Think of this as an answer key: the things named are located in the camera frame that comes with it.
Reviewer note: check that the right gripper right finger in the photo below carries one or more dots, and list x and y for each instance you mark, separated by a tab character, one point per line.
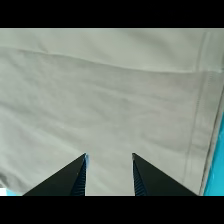
151	180

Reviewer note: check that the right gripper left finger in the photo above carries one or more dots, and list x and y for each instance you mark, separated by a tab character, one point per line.
68	180

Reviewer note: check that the grey shirt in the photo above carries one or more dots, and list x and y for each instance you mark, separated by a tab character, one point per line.
106	100

